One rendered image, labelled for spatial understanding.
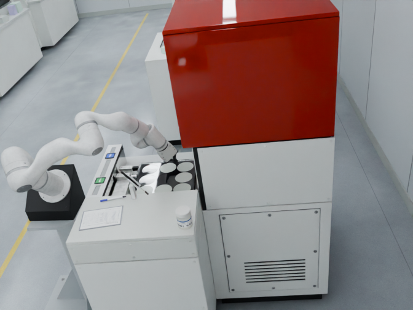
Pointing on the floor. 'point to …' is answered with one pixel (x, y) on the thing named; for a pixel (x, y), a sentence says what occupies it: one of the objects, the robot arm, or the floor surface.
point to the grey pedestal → (76, 294)
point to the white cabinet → (152, 282)
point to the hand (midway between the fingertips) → (174, 161)
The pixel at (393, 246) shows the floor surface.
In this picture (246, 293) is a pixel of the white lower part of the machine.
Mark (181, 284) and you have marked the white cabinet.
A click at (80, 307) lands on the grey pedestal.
